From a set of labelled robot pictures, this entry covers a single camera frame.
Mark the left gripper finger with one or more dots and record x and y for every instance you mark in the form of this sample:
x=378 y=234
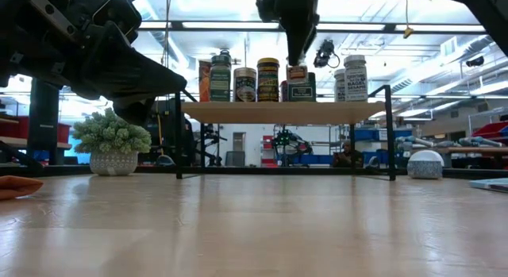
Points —
x=119 y=70
x=133 y=108

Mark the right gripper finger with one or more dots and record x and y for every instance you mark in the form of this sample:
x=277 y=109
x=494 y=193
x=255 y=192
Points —
x=299 y=39

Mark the small glass saffron jar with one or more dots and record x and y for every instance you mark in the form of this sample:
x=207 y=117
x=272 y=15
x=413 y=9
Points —
x=297 y=75

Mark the black spice can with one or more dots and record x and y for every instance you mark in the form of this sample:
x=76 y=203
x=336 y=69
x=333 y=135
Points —
x=268 y=82

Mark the white-lidded bagel sesame jar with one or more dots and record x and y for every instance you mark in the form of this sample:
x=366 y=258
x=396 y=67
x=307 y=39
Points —
x=356 y=80
x=339 y=86

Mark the round spice tin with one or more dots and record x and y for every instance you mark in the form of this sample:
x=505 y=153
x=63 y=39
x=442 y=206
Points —
x=245 y=86

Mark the amber plastic object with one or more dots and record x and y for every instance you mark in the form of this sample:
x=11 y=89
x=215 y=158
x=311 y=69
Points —
x=204 y=82

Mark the green-lidded glass spice jar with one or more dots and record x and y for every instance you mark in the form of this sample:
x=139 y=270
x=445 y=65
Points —
x=220 y=82

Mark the background black robot arm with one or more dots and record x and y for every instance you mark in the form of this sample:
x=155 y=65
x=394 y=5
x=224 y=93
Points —
x=291 y=140

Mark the green plant in patterned pot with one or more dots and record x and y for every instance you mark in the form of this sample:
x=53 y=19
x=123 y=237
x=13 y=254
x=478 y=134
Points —
x=113 y=162

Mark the red storage bin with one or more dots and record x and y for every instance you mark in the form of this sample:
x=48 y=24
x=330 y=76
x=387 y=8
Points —
x=64 y=133
x=492 y=130

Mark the black overhead rig beam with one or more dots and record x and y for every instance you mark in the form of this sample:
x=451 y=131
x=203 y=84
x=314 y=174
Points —
x=391 y=27

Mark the person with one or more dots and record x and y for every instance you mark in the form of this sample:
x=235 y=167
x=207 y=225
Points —
x=347 y=158

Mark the blue storage bin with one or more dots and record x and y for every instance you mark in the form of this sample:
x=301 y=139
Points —
x=397 y=134

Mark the patterned candle tin, white lid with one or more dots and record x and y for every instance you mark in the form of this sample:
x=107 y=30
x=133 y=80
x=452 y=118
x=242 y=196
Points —
x=425 y=166

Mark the wooden workbench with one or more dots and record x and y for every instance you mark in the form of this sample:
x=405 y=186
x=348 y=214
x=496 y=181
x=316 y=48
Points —
x=476 y=151

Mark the Yellowstone waterfall book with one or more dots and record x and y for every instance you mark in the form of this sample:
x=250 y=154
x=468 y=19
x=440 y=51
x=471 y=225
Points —
x=490 y=185

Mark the black overhead camera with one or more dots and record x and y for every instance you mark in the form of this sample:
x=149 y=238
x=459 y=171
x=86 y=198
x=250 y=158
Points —
x=325 y=51

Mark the wooden shelf, black metal frame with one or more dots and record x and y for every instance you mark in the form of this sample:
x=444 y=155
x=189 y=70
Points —
x=278 y=112

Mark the black aluminium table frame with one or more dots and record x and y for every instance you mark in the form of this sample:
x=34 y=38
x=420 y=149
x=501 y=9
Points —
x=254 y=170

